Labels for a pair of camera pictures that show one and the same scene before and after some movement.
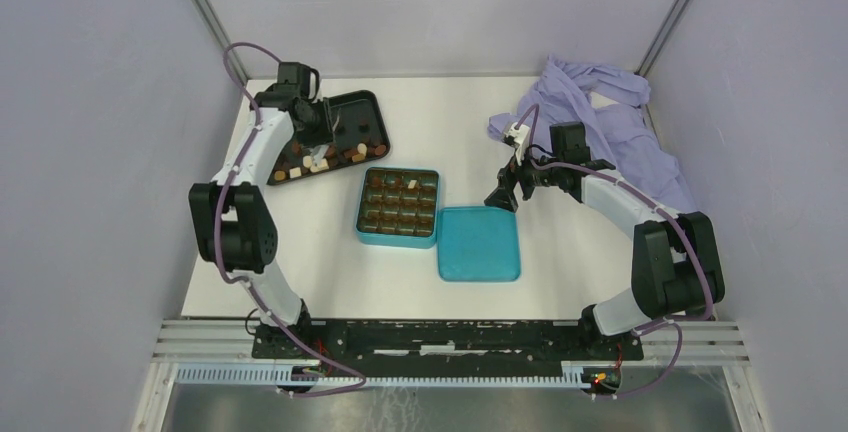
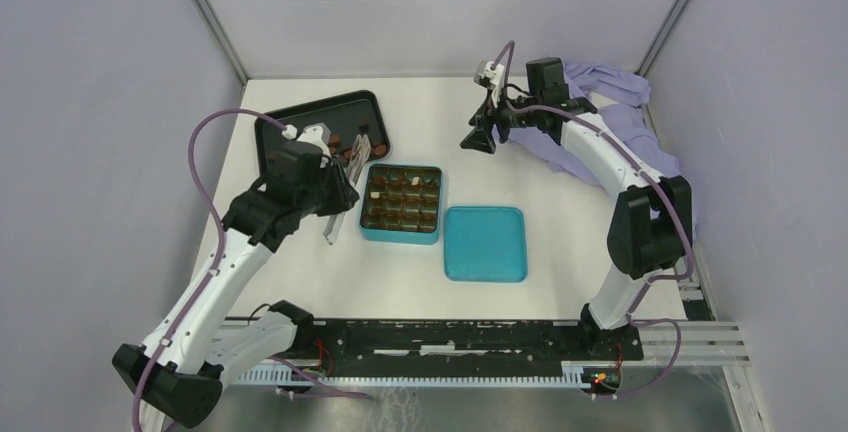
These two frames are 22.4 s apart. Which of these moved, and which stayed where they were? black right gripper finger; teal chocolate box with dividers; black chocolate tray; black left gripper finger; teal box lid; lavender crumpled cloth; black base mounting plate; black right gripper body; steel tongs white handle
Moved: black left gripper finger; steel tongs white handle; black right gripper finger; black right gripper body
Stayed: black base mounting plate; teal chocolate box with dividers; lavender crumpled cloth; teal box lid; black chocolate tray
